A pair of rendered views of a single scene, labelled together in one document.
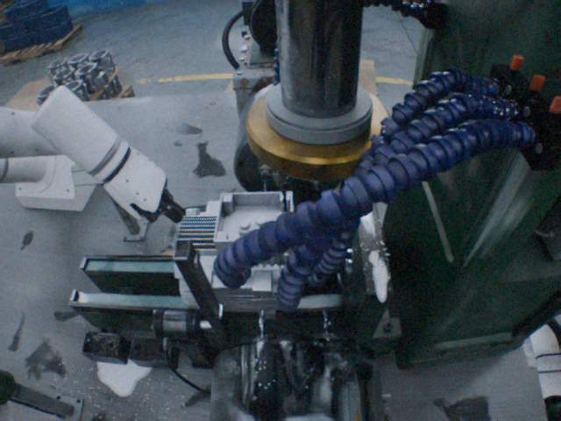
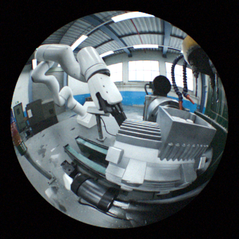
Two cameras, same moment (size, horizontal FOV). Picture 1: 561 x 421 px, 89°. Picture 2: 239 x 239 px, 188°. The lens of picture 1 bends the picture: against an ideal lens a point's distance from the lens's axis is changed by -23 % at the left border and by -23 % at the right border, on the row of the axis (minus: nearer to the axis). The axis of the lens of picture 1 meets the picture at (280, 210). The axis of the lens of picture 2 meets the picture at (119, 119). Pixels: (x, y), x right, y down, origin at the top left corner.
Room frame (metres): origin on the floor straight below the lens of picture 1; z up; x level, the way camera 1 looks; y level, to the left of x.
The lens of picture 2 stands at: (0.26, 0.15, 1.17)
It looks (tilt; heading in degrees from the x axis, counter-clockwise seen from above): 23 degrees down; 17
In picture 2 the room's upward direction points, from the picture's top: straight up
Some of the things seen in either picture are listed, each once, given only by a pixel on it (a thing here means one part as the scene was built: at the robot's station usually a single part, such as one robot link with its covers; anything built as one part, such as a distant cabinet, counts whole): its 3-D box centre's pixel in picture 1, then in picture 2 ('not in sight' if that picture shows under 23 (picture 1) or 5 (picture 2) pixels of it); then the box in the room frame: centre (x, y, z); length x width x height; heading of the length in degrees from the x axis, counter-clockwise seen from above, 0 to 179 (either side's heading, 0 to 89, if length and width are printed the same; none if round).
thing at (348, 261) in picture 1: (342, 256); (197, 156); (0.36, -0.11, 1.02); 0.15 x 0.02 x 0.15; 177
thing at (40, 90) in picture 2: not in sight; (49, 91); (2.01, 6.91, 2.18); 3.84 x 0.51 x 4.35; 170
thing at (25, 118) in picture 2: not in sight; (28, 127); (-0.44, 4.49, 0.50); 0.88 x 0.53 x 1.00; 63
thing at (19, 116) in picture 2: not in sight; (19, 116); (-1.45, 7.34, 1.18); 1.09 x 0.10 x 2.35; 170
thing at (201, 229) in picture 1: (240, 260); (155, 157); (0.37, 0.08, 1.02); 0.20 x 0.19 x 0.19; 85
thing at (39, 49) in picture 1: (34, 25); not in sight; (5.21, 3.61, 0.39); 1.20 x 0.80 x 0.79; 88
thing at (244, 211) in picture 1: (256, 229); (182, 131); (0.37, 0.04, 1.11); 0.12 x 0.11 x 0.07; 85
